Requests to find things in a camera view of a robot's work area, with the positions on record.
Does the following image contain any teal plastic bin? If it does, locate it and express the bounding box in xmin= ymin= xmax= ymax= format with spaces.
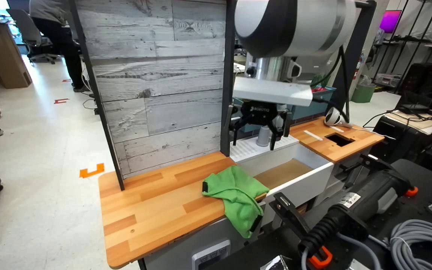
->
xmin=234 ymin=85 xmax=337 ymax=134

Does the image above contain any white toy sink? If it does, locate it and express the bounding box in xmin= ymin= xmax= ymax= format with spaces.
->
xmin=229 ymin=134 xmax=335 ymax=216

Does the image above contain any toy kitchen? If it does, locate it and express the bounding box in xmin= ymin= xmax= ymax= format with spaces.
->
xmin=69 ymin=0 xmax=385 ymax=270

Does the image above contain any grey toy tap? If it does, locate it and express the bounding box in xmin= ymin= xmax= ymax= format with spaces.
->
xmin=255 ymin=125 xmax=273 ymax=147

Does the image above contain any green waste bin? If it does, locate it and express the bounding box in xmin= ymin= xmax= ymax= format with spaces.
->
xmin=351 ymin=82 xmax=377 ymax=104

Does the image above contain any black wire shelf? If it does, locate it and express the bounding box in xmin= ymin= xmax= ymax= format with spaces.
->
xmin=369 ymin=0 xmax=432 ymax=94

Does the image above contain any white round device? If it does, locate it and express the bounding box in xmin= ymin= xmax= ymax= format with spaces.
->
xmin=324 ymin=107 xmax=352 ymax=129

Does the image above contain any black equipment case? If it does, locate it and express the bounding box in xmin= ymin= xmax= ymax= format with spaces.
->
xmin=369 ymin=111 xmax=432 ymax=162

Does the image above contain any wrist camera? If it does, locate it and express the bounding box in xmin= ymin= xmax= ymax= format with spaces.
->
xmin=232 ymin=76 xmax=314 ymax=107

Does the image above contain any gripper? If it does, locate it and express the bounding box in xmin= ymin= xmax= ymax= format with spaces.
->
xmin=228 ymin=100 xmax=294 ymax=151

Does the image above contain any green cloth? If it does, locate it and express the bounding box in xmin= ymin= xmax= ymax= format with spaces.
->
xmin=201 ymin=165 xmax=270 ymax=239

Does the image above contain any red fire extinguisher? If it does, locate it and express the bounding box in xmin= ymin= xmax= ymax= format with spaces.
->
xmin=353 ymin=52 xmax=363 ymax=80

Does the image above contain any person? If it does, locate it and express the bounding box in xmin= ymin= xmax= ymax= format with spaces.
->
xmin=28 ymin=0 xmax=90 ymax=93

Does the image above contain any grey office chair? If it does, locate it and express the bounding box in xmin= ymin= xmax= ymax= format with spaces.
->
xmin=6 ymin=8 xmax=61 ymax=65

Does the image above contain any coil of grey cable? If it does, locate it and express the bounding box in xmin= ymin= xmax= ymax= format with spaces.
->
xmin=388 ymin=219 xmax=432 ymax=270

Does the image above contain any purple lit monitor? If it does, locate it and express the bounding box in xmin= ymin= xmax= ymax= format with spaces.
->
xmin=379 ymin=10 xmax=403 ymax=34

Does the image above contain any brown wooden desk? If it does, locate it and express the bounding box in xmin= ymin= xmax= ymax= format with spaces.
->
xmin=0 ymin=18 xmax=33 ymax=90

